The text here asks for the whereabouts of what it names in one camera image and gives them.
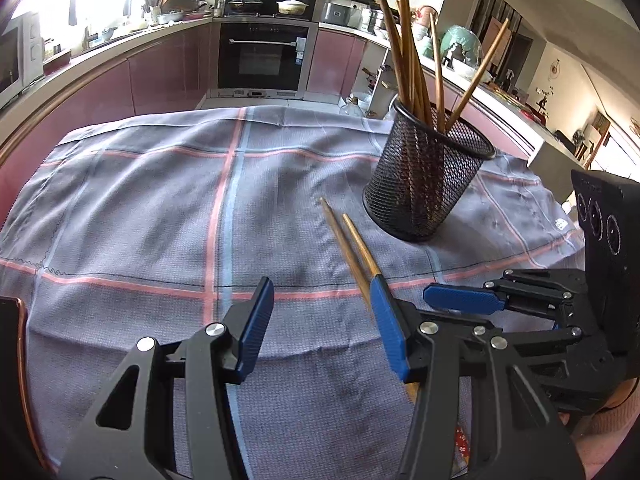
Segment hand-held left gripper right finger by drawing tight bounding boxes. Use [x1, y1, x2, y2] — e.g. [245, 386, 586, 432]
[369, 275, 586, 480]

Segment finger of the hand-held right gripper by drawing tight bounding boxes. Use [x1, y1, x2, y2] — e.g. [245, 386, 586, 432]
[424, 269, 589, 324]
[470, 324, 609, 377]

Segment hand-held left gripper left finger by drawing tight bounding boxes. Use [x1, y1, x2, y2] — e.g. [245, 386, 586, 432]
[57, 276, 276, 480]

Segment wooden chopstick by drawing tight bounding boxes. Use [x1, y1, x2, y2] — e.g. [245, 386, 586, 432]
[445, 17, 511, 131]
[404, 0, 434, 123]
[342, 213, 473, 478]
[396, 0, 417, 111]
[368, 0, 408, 111]
[429, 14, 447, 128]
[320, 197, 421, 406]

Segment black mesh utensil holder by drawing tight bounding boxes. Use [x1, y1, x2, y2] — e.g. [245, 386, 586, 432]
[362, 97, 497, 242]

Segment person's right forearm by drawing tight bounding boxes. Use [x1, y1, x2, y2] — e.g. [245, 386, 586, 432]
[562, 385, 640, 480]

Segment grey plaid tablecloth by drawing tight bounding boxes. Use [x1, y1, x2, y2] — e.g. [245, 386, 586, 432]
[0, 105, 586, 480]

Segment curved pink base cabinets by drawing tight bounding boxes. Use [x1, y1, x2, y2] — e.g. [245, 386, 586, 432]
[420, 55, 541, 161]

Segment dark board copper edge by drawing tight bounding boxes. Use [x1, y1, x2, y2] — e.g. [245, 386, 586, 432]
[0, 296, 51, 480]

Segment wooden room door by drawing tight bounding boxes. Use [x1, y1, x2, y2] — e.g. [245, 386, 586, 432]
[470, 0, 533, 86]

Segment green plastic bag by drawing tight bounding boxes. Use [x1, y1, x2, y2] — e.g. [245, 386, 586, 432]
[442, 25, 483, 73]

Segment narrow pink base cabinet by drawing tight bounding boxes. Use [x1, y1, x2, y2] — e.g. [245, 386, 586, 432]
[305, 27, 368, 103]

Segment black built-in oven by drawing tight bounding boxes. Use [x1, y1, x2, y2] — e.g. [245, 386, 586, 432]
[216, 21, 318, 101]

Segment long pink base cabinets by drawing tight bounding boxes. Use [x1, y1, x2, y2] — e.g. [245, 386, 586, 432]
[0, 22, 213, 221]

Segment white microwave oven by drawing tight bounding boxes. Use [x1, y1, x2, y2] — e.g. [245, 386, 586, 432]
[0, 12, 45, 108]

